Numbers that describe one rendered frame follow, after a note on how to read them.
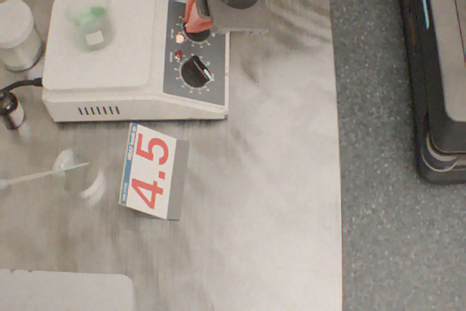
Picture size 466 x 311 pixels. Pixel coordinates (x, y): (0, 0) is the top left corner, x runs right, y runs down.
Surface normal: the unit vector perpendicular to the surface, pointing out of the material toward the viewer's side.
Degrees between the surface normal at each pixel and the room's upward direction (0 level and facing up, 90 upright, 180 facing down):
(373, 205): 0
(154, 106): 90
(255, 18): 30
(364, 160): 0
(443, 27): 0
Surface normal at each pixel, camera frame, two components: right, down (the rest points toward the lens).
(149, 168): 0.62, -0.22
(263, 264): -0.04, -0.37
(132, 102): 0.00, 0.93
